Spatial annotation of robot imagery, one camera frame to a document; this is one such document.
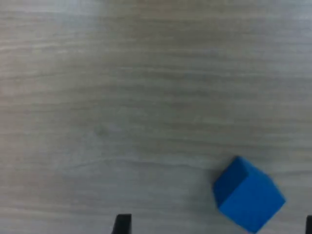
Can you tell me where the blue cube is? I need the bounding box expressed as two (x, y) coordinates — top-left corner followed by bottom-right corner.
(213, 156), (286, 234)

